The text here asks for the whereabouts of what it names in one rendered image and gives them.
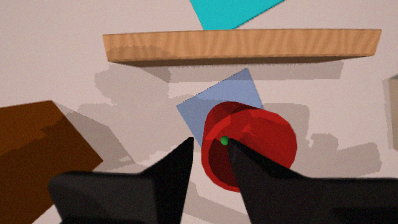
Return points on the light brown wooden bar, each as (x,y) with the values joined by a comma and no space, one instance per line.
(239,46)

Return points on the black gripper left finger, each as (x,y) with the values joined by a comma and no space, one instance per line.
(155,195)

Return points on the small green ball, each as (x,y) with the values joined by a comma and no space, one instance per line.
(224,140)

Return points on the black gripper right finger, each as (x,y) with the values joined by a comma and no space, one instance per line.
(274,194)

